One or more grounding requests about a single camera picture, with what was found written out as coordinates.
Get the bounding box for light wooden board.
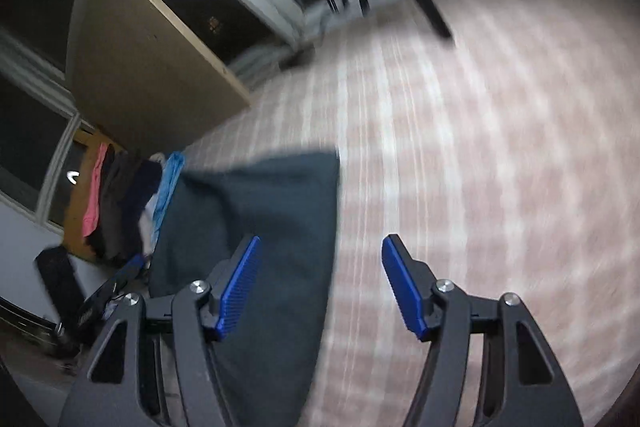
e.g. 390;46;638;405
65;0;252;158

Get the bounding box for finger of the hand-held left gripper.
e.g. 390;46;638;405
102;254;147;295

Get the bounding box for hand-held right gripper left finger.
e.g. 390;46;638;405
57;235;262;427

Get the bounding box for pink garment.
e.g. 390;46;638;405
81;142;115;238

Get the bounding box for dark grey garment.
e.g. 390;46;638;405
97;152;131;258

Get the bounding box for white garment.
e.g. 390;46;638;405
137;199;161;255

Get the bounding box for dark grey pants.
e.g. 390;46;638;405
149;149;342;427

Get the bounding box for navy garment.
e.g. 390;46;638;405
120;159;163;258

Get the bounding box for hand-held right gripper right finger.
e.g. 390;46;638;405
381;234;585;427

